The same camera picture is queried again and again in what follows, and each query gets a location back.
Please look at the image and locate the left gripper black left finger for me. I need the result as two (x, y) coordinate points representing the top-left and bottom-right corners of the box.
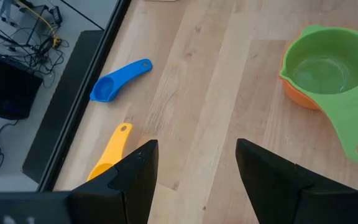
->
(0, 139), (160, 224)

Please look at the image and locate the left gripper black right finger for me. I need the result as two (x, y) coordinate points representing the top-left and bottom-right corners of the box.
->
(235, 138), (358, 224)

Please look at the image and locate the yellow measuring cup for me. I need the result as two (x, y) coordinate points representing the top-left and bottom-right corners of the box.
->
(87, 122), (134, 182)

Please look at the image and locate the orange measuring cup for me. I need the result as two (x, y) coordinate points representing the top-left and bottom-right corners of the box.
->
(280, 76), (323, 111)

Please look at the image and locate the small blue measuring cup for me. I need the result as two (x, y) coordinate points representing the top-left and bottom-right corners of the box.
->
(89, 58), (154, 103)

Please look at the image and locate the green measuring cup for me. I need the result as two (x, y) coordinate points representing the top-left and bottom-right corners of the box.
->
(278, 24), (358, 164)

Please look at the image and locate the black computer case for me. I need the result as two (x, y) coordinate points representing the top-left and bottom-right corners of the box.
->
(0, 45), (44, 121)

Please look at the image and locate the black table edge rail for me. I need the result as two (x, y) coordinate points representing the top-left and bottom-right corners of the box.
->
(37, 0), (133, 192)

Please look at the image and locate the yellow extension cable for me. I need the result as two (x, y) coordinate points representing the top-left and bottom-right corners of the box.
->
(14, 0), (62, 49)

